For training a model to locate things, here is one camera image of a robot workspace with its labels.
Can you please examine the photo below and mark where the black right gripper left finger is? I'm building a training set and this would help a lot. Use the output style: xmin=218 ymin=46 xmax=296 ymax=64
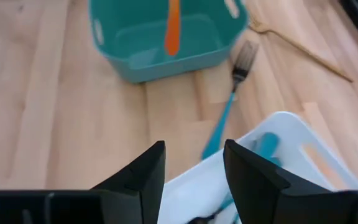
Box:
xmin=0 ymin=140 xmax=167 ymax=224

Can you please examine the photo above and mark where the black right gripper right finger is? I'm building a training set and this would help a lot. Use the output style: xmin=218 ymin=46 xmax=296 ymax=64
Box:
xmin=223 ymin=139 xmax=358 ymax=224

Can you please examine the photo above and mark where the white plastic bin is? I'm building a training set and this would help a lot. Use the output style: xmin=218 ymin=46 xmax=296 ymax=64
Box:
xmin=157 ymin=111 xmax=358 ymax=224

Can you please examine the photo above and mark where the teal plastic bin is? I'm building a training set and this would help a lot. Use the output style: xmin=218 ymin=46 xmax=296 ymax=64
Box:
xmin=88 ymin=0 xmax=250 ymax=84

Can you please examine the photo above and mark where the orange-handled silver fork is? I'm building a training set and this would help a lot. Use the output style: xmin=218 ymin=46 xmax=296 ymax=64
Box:
xmin=164 ymin=0 xmax=182 ymax=57

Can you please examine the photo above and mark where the gold spoon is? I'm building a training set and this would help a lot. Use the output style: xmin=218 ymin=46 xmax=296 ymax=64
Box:
xmin=247 ymin=17 xmax=354 ymax=83

